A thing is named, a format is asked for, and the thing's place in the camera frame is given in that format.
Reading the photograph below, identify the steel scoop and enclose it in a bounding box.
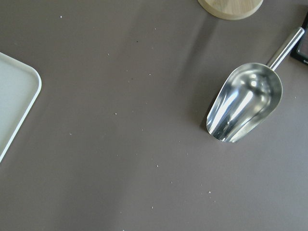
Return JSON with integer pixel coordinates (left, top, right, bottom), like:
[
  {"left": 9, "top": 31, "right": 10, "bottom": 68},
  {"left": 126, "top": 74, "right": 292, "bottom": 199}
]
[{"left": 206, "top": 27, "right": 305, "bottom": 142}]

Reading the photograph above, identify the wooden mug tree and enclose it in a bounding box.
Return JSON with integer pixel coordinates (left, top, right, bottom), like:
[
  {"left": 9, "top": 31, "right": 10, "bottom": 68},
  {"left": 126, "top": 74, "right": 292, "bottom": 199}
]
[{"left": 198, "top": 0, "right": 263, "bottom": 20}]

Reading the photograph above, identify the black framed glass rack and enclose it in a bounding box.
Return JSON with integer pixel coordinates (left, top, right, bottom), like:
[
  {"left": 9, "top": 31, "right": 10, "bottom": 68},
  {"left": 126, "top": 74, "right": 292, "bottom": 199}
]
[{"left": 291, "top": 14, "right": 308, "bottom": 65}]

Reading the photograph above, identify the cream rabbit tray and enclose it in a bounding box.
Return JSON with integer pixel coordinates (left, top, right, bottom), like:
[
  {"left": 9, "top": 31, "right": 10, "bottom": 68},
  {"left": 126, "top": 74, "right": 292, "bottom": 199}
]
[{"left": 0, "top": 53, "right": 42, "bottom": 159}]

